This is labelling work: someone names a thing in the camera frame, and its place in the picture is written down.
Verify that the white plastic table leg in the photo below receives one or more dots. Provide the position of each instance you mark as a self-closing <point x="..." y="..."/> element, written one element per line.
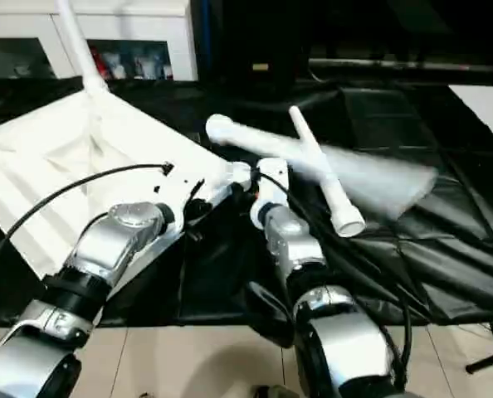
<point x="78" y="45"/>
<point x="354" y="170"/>
<point x="325" y="174"/>

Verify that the white plastic table top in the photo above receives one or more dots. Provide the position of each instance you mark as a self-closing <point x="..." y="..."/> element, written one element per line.
<point x="64" y="157"/>

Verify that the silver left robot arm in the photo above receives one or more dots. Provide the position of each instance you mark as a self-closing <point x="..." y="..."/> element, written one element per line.
<point x="105" y="240"/>

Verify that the black case with gold label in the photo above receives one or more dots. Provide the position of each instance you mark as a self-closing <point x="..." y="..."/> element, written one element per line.
<point x="250" y="37"/>

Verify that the grey left robot foot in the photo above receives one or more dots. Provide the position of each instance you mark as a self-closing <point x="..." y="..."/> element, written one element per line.
<point x="150" y="394"/>

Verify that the black work mat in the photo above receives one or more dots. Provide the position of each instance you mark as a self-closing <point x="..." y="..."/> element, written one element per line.
<point x="437" y="248"/>

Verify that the white glass-door cabinet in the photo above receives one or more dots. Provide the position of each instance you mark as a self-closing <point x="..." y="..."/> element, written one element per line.
<point x="118" y="25"/>

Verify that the dark metal rod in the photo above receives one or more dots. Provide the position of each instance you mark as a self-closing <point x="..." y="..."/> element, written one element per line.
<point x="416" y="64"/>

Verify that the white flat board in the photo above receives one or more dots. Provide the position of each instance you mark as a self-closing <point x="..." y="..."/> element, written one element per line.
<point x="487" y="108"/>

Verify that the black metal stand leg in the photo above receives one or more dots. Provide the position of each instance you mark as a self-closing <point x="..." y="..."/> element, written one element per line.
<point x="489" y="362"/>

